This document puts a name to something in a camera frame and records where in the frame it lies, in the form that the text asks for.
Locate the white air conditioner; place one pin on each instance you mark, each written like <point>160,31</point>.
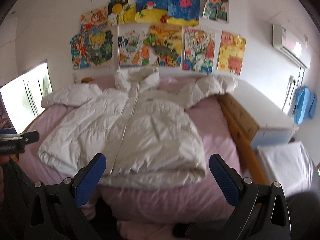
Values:
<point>289,45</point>

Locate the fish blue sea drawing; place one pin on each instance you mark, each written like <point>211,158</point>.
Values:
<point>151,11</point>

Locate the oranges and cup drawing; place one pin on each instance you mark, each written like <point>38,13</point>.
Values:
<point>134,47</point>

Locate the orange-haired girl drawing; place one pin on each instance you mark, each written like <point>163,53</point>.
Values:
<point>94,20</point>

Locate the blue cloth hanging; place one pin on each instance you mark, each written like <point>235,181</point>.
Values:
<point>305,105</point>

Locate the white pipe on wall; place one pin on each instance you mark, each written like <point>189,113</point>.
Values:
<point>291,87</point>

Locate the white puffer jacket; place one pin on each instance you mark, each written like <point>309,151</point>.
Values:
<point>146,135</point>

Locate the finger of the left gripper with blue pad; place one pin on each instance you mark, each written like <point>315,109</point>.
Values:
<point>8,131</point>
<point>15,143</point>

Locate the pink bed sheet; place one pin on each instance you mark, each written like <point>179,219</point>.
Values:
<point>141,211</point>

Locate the pineapple yellow drawing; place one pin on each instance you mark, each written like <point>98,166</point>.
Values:
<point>121,12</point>

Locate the person's left hand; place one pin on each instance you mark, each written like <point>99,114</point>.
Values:
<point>3,160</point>

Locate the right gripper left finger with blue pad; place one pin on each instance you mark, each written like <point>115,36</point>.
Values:
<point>56,209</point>

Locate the window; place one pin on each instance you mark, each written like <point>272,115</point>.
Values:
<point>23,95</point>

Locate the blond boy green drawing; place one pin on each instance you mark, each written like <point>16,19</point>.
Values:
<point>101,48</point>

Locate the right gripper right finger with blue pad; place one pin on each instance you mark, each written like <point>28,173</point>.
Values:
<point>260,211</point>

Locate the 2024 tower drawing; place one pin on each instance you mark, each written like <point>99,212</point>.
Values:
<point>199,48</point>

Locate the yellow landscape drawing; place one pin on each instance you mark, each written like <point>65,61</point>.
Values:
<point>165,41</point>

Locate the red-haired child drawing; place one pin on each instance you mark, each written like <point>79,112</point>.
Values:
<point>216,10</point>

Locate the white bedside cabinet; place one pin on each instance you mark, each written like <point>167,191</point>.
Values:
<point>261,121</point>

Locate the person's dark trouser leg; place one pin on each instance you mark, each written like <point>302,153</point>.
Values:
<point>304,215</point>

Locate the red-haired mermaid drawing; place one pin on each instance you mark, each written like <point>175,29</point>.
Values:
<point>80,51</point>

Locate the yellow bears chicks drawing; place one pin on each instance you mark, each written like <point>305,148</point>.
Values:
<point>231,53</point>

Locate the pink jellyfish drawing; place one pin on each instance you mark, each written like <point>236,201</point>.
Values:
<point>183,12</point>

